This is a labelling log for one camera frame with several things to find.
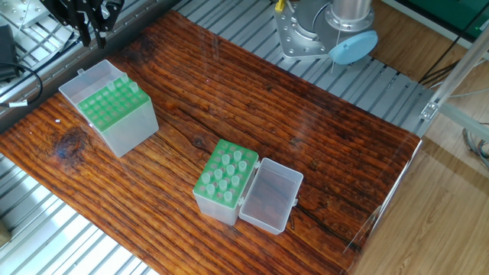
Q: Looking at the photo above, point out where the aluminium frame corner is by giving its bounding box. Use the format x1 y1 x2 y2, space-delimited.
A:
419 52 489 142

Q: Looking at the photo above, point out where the black cable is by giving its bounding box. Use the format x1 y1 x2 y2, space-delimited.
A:
0 0 77 108

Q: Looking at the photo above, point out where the translucent tip box green rack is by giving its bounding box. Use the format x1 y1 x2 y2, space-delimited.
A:
59 60 160 158
192 138 261 225

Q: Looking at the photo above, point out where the grey metal mount plate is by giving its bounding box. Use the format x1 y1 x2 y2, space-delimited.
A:
275 6 337 60

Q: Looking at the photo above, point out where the glossy wooden board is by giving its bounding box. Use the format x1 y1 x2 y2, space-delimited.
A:
0 8 425 275

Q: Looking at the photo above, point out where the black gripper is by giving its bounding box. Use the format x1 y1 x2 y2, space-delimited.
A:
42 0 125 48

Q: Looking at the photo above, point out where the clear hinged box lid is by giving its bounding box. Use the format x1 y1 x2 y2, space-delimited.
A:
238 157 305 235
59 60 127 104

